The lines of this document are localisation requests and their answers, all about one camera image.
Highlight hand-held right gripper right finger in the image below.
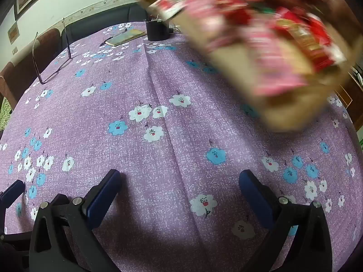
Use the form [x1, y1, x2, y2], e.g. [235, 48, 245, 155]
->
[239, 169, 333, 272]

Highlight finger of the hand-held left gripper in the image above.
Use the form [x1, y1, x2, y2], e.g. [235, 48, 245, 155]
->
[0, 180, 25, 204]

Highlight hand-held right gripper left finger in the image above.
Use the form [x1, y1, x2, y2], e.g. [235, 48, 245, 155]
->
[29, 169, 123, 272]

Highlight shallow cardboard box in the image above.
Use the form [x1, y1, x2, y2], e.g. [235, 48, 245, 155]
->
[137, 0, 352, 132]

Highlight pile of mixed snack packets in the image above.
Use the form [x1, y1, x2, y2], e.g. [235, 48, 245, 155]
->
[155, 0, 348, 97]

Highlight green patterned cloth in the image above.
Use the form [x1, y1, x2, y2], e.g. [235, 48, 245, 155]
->
[0, 96, 13, 132]

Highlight purple floral tablecloth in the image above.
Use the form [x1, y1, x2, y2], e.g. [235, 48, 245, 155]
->
[0, 21, 363, 272]

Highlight eyeglasses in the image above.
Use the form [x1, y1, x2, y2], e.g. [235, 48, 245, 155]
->
[32, 17, 78, 85]

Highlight brown chair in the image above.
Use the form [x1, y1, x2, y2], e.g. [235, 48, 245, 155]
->
[0, 28, 62, 111]

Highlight wooden cabinet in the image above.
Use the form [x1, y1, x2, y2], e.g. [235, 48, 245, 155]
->
[336, 65, 363, 148]

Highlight black pen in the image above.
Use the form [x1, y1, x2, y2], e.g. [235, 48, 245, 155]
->
[100, 35, 125, 46]

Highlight black cup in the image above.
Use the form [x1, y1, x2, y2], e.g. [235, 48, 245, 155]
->
[145, 17, 171, 42]

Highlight black leather sofa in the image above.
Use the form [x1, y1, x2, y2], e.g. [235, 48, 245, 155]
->
[61, 3, 148, 44]

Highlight small wall picture frame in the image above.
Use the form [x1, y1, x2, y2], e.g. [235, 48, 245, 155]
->
[8, 24, 20, 44]

